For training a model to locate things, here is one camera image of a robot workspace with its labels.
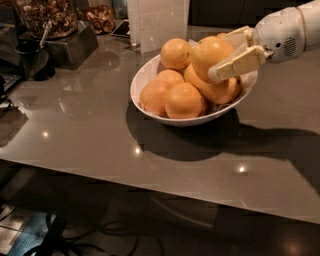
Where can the orange fruit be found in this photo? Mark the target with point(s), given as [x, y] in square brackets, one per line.
[152, 96]
[221, 35]
[185, 101]
[175, 54]
[224, 92]
[207, 53]

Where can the smartphone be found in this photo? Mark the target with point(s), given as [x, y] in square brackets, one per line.
[122, 30]

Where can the black cup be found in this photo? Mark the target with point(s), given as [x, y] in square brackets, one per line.
[34, 60]

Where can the blue floor mat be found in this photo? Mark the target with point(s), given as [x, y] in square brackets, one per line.
[31, 229]

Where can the dark appliance at left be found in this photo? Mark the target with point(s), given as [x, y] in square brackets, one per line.
[11, 69]

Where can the bowl of dried snacks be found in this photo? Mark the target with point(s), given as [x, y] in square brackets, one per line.
[101, 17]

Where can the orange fruit hidden centre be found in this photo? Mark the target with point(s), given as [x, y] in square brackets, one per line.
[171, 76]

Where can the white spoon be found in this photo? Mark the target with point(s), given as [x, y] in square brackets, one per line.
[47, 29]

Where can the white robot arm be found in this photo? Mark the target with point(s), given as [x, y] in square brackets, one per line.
[311, 19]

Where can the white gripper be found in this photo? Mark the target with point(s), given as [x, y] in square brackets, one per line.
[280, 35]

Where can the glass jar of nuts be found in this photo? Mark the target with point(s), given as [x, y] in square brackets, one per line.
[36, 14]

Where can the white ceramic bowl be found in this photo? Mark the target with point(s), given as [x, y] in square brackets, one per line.
[149, 71]

